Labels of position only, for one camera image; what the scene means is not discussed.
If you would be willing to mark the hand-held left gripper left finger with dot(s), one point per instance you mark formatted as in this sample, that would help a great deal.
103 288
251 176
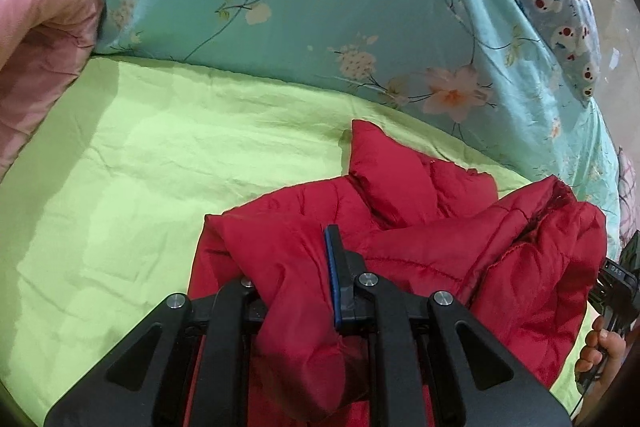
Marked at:
230 307

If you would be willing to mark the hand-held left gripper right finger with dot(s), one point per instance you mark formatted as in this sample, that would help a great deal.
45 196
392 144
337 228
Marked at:
332 277

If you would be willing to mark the red puffer jacket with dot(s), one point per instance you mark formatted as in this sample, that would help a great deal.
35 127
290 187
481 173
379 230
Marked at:
425 257

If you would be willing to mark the person's right hand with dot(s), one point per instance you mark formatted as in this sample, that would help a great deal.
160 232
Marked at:
602 352

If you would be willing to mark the light green bed sheet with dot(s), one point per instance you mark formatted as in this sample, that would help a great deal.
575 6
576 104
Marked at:
125 182

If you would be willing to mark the pink quilt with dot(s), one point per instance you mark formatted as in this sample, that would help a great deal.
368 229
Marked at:
40 32

